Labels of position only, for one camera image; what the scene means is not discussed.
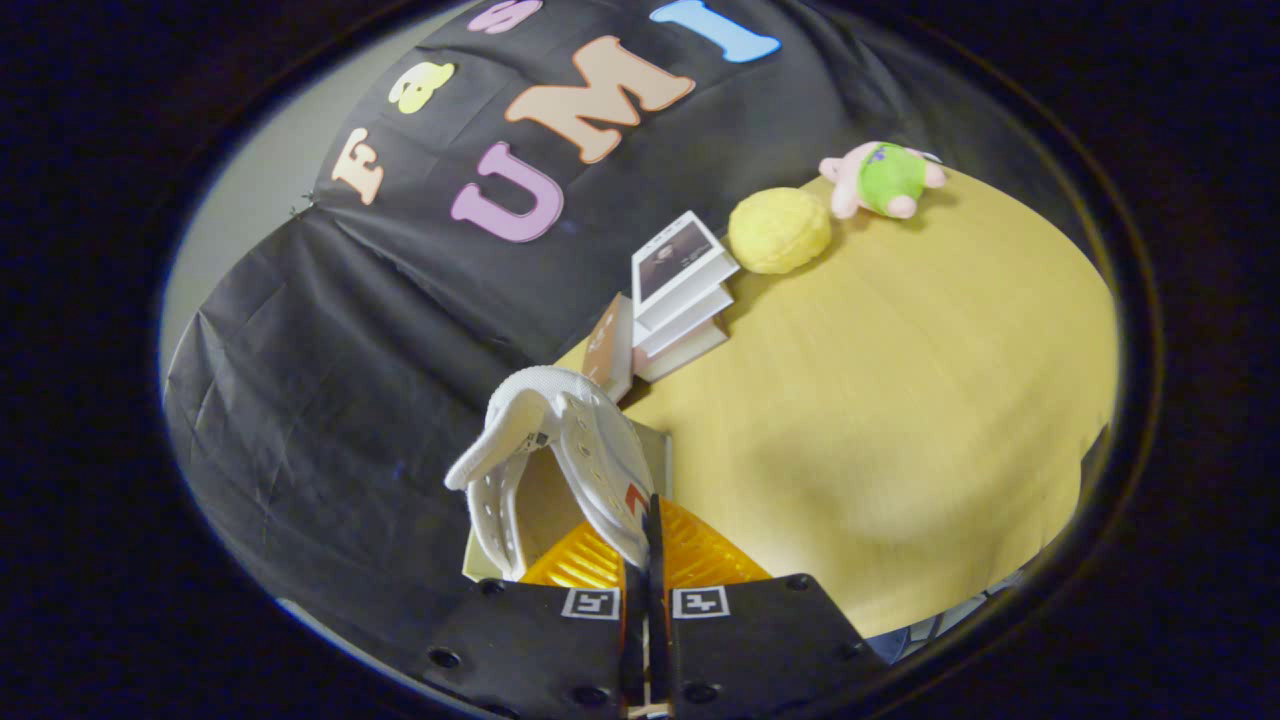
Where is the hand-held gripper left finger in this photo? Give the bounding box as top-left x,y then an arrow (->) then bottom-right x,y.
420,520 -> 646,720

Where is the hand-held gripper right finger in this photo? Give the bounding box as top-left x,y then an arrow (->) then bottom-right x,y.
648,493 -> 891,720

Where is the white canvas shoe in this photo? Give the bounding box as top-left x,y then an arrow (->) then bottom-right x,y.
445,365 -> 661,583

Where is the white book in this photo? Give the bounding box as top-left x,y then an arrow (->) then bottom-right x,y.
631,210 -> 741,309
635,283 -> 736,359
633,318 -> 729,383

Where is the brown cover leaning book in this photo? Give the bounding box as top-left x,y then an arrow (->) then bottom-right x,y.
582,293 -> 637,404

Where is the black backdrop cloth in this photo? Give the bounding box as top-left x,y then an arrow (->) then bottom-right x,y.
163,0 -> 1061,661

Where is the yellow plush ball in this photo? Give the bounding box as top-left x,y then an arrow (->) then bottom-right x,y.
728,187 -> 833,275

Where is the pink and green plush toy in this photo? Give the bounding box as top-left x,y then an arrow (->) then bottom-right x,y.
819,141 -> 948,221

